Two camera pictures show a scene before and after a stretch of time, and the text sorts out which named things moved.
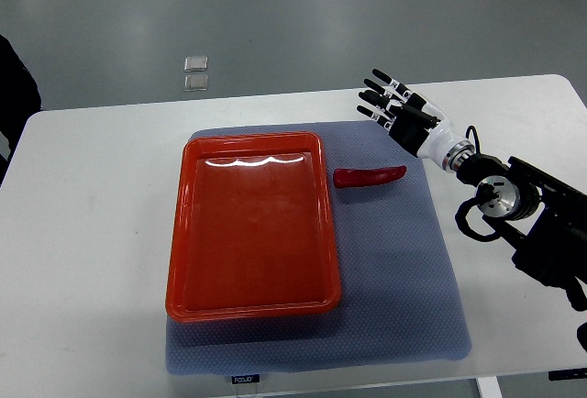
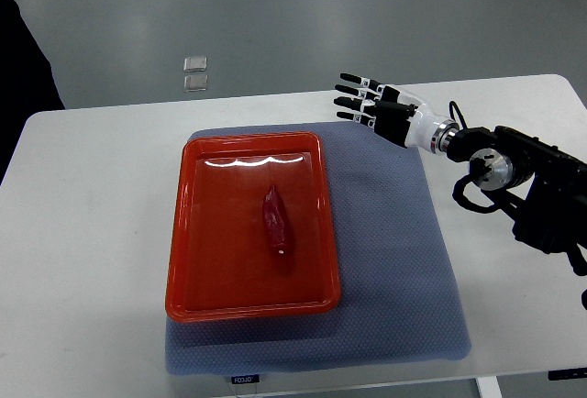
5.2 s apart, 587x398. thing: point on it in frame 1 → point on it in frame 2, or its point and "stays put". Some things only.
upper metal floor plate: (195, 63) stays put
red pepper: (351, 177) → (274, 217)
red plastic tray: (252, 232) stays put
